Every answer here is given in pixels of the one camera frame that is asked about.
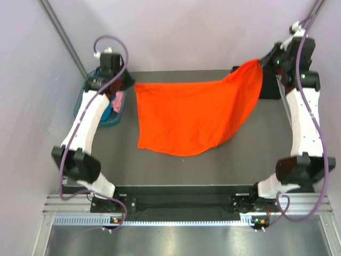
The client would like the orange t shirt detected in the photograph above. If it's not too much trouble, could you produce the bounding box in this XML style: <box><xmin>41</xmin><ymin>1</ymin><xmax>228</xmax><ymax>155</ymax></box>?
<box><xmin>135</xmin><ymin>59</ymin><xmax>263</xmax><ymax>156</ymax></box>

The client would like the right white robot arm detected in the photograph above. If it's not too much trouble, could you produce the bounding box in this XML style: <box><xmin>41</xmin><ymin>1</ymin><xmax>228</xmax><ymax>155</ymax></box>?
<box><xmin>248</xmin><ymin>36</ymin><xmax>324</xmax><ymax>211</ymax></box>

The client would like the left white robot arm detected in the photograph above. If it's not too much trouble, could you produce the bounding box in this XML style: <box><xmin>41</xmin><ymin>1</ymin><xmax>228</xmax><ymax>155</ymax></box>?
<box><xmin>51</xmin><ymin>52</ymin><xmax>134</xmax><ymax>212</ymax></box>

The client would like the pink cloth in bin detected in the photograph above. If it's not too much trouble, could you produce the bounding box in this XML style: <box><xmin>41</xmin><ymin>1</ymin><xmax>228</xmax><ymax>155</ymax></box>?
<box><xmin>111</xmin><ymin>91</ymin><xmax>125</xmax><ymax>113</ymax></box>

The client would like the folded black t shirt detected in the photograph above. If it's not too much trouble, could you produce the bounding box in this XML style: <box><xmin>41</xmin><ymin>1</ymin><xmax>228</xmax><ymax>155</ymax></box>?
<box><xmin>224</xmin><ymin>59</ymin><xmax>280</xmax><ymax>103</ymax></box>

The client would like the teal t shirt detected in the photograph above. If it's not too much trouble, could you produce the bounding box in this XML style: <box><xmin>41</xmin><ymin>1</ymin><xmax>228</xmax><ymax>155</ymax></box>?
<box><xmin>100</xmin><ymin>103</ymin><xmax>111</xmax><ymax>122</ymax></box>

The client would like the translucent blue plastic bin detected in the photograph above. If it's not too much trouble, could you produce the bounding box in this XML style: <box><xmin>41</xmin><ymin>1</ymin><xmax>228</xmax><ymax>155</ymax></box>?
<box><xmin>73</xmin><ymin>82</ymin><xmax>127</xmax><ymax>128</ymax></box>

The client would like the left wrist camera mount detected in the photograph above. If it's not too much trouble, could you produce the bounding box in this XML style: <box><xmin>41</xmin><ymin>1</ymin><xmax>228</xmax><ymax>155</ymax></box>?
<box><xmin>94</xmin><ymin>47</ymin><xmax>112</xmax><ymax>60</ymax></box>

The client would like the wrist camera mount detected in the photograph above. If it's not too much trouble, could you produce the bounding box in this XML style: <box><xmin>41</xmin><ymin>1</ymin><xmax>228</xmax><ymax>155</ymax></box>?
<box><xmin>94</xmin><ymin>47</ymin><xmax>112</xmax><ymax>60</ymax></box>
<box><xmin>280</xmin><ymin>21</ymin><xmax>307</xmax><ymax>51</ymax></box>

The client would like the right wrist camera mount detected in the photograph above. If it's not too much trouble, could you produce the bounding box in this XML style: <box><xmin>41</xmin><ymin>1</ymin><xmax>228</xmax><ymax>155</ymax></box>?
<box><xmin>280</xmin><ymin>21</ymin><xmax>307</xmax><ymax>51</ymax></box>

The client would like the aluminium frame rail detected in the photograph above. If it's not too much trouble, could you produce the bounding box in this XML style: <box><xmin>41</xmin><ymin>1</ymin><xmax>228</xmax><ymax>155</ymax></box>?
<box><xmin>43</xmin><ymin>194</ymin><xmax>92</xmax><ymax>215</ymax></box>

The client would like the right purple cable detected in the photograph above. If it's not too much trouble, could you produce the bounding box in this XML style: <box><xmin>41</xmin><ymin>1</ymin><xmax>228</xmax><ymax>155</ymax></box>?
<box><xmin>275</xmin><ymin>14</ymin><xmax>330</xmax><ymax>231</ymax></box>

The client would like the grey slotted cable duct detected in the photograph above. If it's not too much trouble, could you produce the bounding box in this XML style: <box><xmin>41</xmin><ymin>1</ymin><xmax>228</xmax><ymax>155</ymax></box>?
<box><xmin>53</xmin><ymin>215</ymin><xmax>269</xmax><ymax>227</ymax></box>

